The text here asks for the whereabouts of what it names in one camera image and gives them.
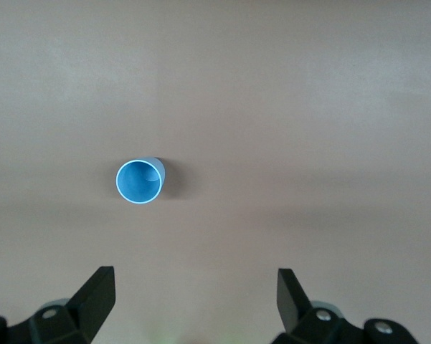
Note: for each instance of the blue plastic cup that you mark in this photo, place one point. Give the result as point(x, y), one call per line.
point(139, 182)

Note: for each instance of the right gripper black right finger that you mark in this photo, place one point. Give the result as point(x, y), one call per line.
point(294, 304)

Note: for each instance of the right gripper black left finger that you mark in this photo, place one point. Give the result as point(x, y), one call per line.
point(89, 304)

